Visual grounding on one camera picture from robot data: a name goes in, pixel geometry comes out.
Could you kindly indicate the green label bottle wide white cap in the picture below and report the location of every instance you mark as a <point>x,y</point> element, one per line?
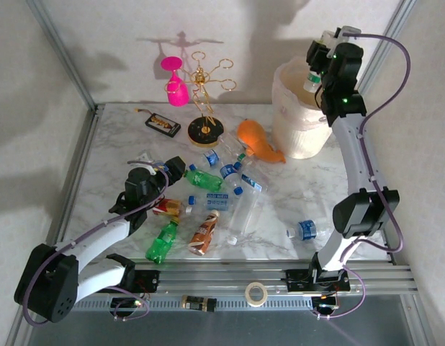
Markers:
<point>310,81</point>

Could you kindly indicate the clear Pepsi label bottle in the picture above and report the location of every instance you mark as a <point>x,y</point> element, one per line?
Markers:
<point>228,173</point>

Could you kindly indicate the large frosted clear bottle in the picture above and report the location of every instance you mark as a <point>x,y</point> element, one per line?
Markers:
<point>244,216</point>

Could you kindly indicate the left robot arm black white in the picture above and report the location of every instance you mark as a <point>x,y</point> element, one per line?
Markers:
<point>49,288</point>

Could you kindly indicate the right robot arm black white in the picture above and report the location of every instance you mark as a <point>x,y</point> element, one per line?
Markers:
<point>366,212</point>

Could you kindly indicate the white bin with plastic liner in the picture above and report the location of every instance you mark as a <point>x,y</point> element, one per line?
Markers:
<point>298,126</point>

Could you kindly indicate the green plastic soda bottle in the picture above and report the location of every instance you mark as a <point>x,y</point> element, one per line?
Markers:
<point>204,180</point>
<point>159,245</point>

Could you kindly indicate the red drink bottle white cap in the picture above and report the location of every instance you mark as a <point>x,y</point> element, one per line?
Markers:
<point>170,207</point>

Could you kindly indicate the small clear bottle blue cap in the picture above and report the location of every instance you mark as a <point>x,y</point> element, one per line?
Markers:
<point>211,158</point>

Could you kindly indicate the clear soda water bottle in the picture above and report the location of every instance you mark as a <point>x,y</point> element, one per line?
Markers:
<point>217,202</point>

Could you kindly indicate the clear bottle green label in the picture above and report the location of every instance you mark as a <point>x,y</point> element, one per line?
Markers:
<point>229,144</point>

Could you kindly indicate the brown coffee drink bottle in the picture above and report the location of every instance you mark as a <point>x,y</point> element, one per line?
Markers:
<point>204,232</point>

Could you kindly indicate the pink plastic wine glass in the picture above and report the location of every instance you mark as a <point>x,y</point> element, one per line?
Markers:
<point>177,95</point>

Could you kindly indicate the clear bottle blue teal label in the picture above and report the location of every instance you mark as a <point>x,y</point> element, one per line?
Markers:
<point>251,180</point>

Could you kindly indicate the orange plush toy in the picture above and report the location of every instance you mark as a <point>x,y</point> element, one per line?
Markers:
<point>255,137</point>

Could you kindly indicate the small circuit board with LEDs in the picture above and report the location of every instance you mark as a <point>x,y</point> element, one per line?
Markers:
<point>325,304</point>
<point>127,305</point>

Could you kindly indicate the black cylindrical device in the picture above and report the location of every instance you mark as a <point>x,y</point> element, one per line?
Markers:
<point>199,303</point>

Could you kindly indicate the clear bottle blue label white cap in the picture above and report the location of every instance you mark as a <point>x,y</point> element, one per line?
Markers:
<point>307,229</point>

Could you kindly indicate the white tape roll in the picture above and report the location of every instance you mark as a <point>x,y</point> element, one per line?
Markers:
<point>248,293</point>

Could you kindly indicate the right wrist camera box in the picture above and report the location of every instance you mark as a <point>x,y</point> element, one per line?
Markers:
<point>334,34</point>

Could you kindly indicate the aluminium frame post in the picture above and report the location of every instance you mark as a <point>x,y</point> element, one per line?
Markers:
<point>382,54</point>
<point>60,50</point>

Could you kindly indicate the aluminium table side rail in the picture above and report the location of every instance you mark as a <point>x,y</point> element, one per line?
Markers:
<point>84,158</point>
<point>388,248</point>

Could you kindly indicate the aluminium front rail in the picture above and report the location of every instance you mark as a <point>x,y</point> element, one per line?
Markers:
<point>222,277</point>

